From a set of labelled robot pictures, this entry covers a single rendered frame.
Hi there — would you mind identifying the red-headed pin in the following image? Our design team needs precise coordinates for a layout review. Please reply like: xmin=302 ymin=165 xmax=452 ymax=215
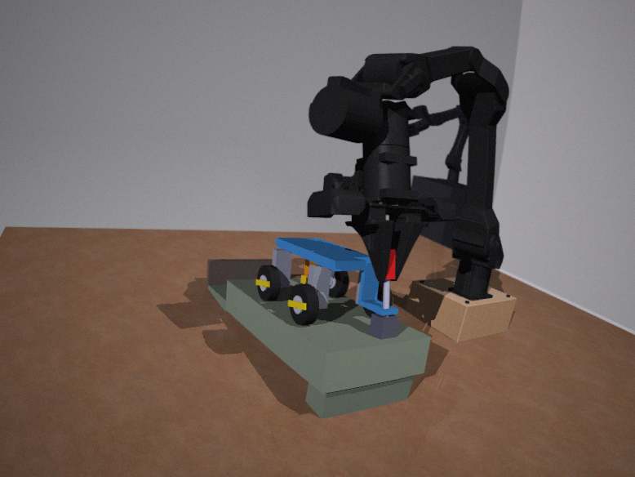
xmin=383 ymin=249 xmax=396 ymax=309

